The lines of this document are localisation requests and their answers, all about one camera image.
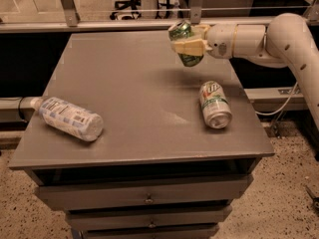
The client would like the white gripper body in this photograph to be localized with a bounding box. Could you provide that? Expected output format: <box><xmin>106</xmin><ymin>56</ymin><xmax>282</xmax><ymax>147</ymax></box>
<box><xmin>206</xmin><ymin>24</ymin><xmax>237</xmax><ymax>59</ymax></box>

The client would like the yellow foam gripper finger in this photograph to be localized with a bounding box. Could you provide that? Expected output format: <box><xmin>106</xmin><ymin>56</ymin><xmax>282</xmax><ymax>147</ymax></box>
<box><xmin>191</xmin><ymin>24</ymin><xmax>210</xmax><ymax>40</ymax></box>
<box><xmin>171</xmin><ymin>39</ymin><xmax>212</xmax><ymax>56</ymax></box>

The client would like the green soda can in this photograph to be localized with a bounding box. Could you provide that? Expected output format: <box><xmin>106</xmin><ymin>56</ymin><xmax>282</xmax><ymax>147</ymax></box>
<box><xmin>168</xmin><ymin>21</ymin><xmax>204</xmax><ymax>67</ymax></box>

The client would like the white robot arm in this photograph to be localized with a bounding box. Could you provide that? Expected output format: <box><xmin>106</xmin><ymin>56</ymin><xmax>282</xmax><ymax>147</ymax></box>
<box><xmin>168</xmin><ymin>13</ymin><xmax>319</xmax><ymax>127</ymax></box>

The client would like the white 7up can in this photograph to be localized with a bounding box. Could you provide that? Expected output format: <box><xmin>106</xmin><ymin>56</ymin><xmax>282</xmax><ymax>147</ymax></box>
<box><xmin>199</xmin><ymin>81</ymin><xmax>232</xmax><ymax>128</ymax></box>

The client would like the black office chair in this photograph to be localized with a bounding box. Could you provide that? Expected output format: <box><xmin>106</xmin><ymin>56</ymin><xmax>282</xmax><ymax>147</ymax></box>
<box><xmin>110</xmin><ymin>0</ymin><xmax>141</xmax><ymax>20</ymax></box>

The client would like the grey drawer cabinet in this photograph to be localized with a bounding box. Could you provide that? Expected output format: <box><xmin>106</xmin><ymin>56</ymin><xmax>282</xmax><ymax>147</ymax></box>
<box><xmin>10</xmin><ymin>31</ymin><xmax>273</xmax><ymax>239</ymax></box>

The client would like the clear plastic water bottle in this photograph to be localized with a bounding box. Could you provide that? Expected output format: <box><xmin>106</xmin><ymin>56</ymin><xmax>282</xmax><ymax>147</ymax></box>
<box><xmin>30</xmin><ymin>97</ymin><xmax>104</xmax><ymax>142</ymax></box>

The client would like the top drawer knob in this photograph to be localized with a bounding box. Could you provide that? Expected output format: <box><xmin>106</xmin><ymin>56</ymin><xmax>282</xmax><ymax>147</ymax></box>
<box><xmin>145</xmin><ymin>194</ymin><xmax>155</xmax><ymax>205</ymax></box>

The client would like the drawer knob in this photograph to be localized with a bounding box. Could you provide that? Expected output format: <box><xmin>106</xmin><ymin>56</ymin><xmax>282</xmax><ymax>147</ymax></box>
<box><xmin>145</xmin><ymin>194</ymin><xmax>155</xmax><ymax>205</ymax></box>
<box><xmin>148</xmin><ymin>221</ymin><xmax>157</xmax><ymax>229</ymax></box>

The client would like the dark object on floor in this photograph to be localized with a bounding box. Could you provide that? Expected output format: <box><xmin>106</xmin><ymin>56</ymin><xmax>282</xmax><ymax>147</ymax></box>
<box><xmin>305</xmin><ymin>185</ymin><xmax>319</xmax><ymax>211</ymax></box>

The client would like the white cable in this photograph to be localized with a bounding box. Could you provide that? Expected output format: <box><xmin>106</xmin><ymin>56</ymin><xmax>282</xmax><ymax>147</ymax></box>
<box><xmin>254</xmin><ymin>82</ymin><xmax>300</xmax><ymax>118</ymax></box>

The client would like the metal railing frame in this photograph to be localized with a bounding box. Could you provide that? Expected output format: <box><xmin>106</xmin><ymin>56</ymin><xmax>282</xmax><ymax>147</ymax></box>
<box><xmin>0</xmin><ymin>0</ymin><xmax>318</xmax><ymax>33</ymax></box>

